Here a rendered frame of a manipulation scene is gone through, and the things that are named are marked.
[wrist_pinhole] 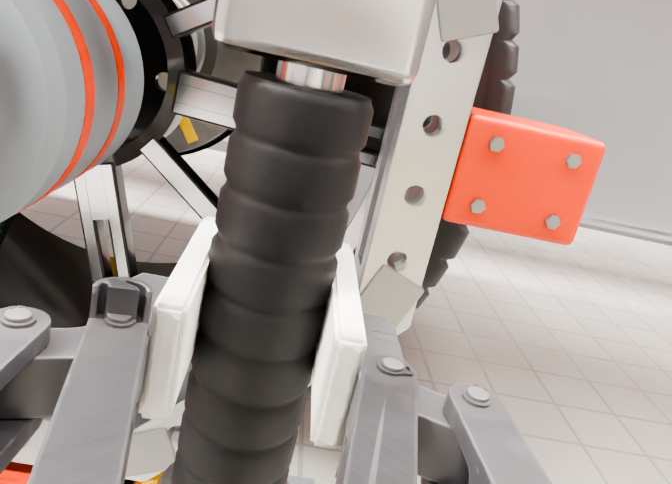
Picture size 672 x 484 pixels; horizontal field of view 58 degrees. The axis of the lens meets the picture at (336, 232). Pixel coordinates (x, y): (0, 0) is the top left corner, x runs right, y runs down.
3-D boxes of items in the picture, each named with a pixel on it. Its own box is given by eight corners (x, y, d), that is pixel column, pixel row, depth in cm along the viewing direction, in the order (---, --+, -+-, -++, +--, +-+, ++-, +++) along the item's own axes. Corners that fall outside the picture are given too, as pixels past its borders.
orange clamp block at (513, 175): (420, 192, 46) (533, 216, 47) (441, 223, 38) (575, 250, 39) (445, 100, 44) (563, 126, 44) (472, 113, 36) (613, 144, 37)
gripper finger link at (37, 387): (120, 439, 12) (-34, 416, 12) (172, 326, 17) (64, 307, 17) (128, 375, 12) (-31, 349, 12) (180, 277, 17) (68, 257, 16)
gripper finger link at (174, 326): (168, 424, 14) (136, 419, 14) (212, 300, 21) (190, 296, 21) (186, 310, 13) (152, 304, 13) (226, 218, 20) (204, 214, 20)
